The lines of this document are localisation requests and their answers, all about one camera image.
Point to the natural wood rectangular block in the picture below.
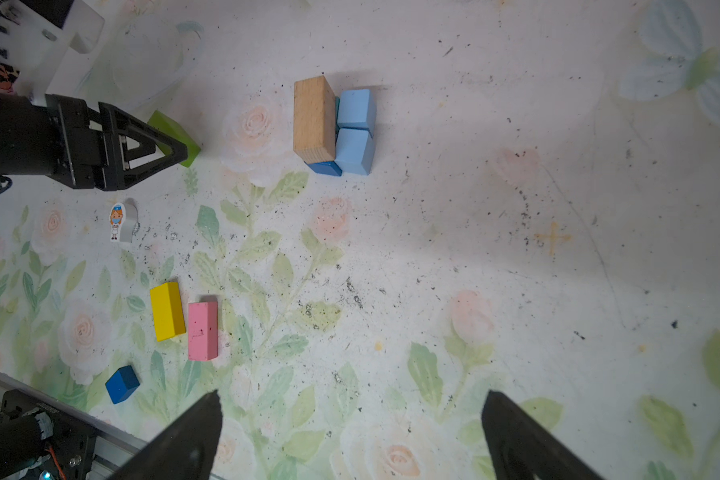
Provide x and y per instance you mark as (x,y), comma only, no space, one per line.
(314,120)

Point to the green rectangular wood block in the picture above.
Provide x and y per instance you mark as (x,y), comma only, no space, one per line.
(169,126)

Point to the teal wood cube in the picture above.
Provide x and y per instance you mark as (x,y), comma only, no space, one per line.
(337,112)

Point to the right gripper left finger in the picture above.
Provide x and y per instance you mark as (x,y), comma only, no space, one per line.
(184,450)

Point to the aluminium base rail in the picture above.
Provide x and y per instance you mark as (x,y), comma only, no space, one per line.
(113,448)

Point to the yellow rectangular wood block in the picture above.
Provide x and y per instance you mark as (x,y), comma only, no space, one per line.
(167,311)

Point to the pink rectangular wood block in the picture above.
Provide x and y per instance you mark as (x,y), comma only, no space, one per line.
(203,331)

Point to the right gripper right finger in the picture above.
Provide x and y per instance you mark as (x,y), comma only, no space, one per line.
(521,448)

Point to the round cartoon face sticker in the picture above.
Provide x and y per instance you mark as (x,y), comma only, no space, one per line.
(123,222)

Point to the dark blue wood cube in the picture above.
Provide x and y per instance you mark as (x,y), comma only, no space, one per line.
(328,168)

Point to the light blue wood cube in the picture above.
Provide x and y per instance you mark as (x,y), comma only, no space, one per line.
(355,149)
(357,110)

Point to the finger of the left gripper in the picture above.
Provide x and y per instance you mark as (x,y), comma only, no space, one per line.
(133,150)

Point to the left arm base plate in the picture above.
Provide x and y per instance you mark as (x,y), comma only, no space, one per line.
(39,441)

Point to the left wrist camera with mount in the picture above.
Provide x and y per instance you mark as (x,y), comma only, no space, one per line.
(36,35)

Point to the blue wood cube near rail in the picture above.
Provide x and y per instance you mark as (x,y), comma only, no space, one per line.
(122,384)

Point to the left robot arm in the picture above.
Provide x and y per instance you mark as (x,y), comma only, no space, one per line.
(28,138)

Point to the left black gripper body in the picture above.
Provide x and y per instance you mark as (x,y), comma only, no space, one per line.
(79,164)

